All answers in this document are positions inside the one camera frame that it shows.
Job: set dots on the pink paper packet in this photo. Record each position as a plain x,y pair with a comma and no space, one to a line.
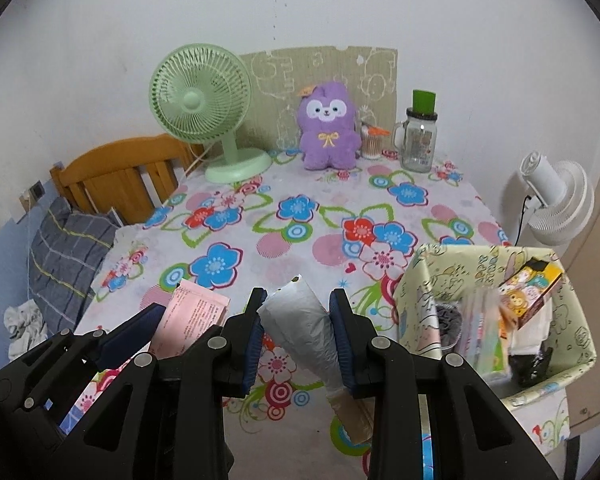
192,315

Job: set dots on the green orange snack packet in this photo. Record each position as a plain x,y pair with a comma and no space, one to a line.
485,340

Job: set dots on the wall socket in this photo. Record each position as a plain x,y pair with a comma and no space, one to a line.
36,190

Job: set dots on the white standing fan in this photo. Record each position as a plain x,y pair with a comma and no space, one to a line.
560,200

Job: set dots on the black plastic bag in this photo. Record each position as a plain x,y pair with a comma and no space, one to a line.
532,367

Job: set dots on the green desk fan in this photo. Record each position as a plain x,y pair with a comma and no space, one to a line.
200,100

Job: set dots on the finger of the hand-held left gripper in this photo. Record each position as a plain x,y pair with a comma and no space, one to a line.
130,332

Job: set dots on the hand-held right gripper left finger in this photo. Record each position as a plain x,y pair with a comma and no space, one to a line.
252,355

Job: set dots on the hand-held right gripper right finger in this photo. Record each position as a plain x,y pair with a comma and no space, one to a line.
341,355

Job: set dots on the crumpled white cloth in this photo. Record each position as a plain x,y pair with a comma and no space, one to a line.
25,330

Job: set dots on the wooden bed headboard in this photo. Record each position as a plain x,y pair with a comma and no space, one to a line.
115,170

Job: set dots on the white plastic packet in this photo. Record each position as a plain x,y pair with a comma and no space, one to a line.
300,330

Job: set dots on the grey plaid pillow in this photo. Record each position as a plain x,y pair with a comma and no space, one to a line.
65,260

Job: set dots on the floral tablecloth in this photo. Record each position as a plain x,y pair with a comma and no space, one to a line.
305,225

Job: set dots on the green plastic cup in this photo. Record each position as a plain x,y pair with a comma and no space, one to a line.
424,100

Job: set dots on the patterned cardboard panel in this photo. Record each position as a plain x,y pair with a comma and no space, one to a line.
280,75

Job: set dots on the white tissue paper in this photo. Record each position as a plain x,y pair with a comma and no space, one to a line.
530,327

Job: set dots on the purple plush toy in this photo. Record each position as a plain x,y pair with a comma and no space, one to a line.
327,130

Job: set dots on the patterned storage box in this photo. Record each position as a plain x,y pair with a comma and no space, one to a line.
425,280

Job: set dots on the yellow cartoon carton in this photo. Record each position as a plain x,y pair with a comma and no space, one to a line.
530,290

